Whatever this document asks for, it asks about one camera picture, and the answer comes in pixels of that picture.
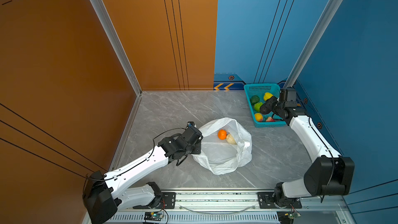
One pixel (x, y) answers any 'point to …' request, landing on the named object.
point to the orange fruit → (222, 134)
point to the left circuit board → (151, 215)
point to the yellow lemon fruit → (267, 95)
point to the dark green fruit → (254, 99)
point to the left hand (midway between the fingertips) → (200, 143)
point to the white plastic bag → (218, 155)
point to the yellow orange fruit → (258, 117)
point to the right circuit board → (287, 217)
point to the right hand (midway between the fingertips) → (268, 101)
